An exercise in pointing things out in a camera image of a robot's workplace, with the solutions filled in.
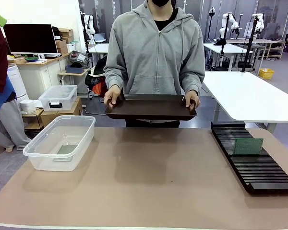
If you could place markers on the green PCB with printed traces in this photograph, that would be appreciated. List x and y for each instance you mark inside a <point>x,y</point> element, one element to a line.
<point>248,146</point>

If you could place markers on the plain green PCB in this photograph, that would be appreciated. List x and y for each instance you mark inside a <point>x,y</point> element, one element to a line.
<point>67,151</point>

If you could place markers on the dark brown serving tray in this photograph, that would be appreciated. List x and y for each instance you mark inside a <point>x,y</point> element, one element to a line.
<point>148,107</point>

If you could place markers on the person's left forearm grey sleeve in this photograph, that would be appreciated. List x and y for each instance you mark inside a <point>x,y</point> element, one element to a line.
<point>193,80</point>

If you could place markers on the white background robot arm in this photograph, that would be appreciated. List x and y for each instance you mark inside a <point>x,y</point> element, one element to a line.
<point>260,22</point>
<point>90,24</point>
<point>232,22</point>

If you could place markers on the person's right forearm grey sleeve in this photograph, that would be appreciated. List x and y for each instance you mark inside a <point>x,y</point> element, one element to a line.
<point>114,77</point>

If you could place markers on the person's right hand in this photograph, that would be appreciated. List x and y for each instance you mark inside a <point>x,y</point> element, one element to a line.
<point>112,94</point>

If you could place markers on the person's left hand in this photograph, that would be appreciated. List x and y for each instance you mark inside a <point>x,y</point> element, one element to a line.
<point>192,98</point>

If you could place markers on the black computer monitor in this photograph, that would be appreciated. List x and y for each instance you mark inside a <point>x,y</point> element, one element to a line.
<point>30,38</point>

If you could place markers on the wooden shelf unit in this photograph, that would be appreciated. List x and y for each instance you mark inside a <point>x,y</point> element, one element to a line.
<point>273,49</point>

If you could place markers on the green round dish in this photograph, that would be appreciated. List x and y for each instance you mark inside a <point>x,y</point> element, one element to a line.
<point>31,58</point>

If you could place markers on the small cardboard box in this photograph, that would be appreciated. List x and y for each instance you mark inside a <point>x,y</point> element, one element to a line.
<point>66,32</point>
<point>61,43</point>
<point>63,49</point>

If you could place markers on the white air purifier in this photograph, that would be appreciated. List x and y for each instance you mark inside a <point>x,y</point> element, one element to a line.
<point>18,83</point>

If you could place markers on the white cabinet desk wooden top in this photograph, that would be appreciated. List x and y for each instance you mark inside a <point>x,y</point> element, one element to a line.
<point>36,76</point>

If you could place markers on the yellow plastic basket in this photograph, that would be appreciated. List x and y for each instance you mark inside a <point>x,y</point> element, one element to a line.
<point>266,73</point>

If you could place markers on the white box teal label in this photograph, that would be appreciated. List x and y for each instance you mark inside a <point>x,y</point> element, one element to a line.
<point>71,46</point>

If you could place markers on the black tripod stand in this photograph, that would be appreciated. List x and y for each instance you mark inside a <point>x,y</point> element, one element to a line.
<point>223,40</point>

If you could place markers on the white background table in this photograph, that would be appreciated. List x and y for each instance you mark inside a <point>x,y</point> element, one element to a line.
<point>98,48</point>
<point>228,49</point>

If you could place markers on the grey tool case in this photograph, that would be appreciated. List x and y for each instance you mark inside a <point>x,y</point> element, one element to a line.
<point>79,57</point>

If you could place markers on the grey plastic bin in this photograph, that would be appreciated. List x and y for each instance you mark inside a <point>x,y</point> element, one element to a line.
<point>74,69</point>

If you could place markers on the small white round device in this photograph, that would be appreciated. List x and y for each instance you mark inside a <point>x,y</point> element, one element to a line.
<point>27,105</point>

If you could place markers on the small wooden side table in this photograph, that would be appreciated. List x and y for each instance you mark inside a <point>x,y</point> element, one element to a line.
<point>74,74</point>

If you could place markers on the clear lidded storage box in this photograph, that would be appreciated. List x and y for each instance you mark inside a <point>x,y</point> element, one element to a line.
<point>57,98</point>

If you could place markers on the large white table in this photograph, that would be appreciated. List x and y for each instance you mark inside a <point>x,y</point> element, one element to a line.
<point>249,95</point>

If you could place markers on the low wooden black-framed stool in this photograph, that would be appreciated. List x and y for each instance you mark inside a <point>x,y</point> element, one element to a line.
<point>33,119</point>

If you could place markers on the chair with piled clothes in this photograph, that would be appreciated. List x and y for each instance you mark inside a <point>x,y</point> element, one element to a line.
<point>97,81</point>

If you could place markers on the large cardboard box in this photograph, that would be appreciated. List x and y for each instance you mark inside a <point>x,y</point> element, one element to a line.
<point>69,113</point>

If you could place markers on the person in grey hoodie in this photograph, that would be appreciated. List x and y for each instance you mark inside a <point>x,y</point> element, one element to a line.
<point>153,48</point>

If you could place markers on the clear plastic tub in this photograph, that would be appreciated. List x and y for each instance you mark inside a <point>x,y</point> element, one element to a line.
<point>50,165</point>

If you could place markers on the black slotted PCB rack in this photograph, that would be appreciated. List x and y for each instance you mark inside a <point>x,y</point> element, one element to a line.
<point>254,167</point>

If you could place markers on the black camera stand pole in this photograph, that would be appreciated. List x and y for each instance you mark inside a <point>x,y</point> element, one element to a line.
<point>250,43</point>

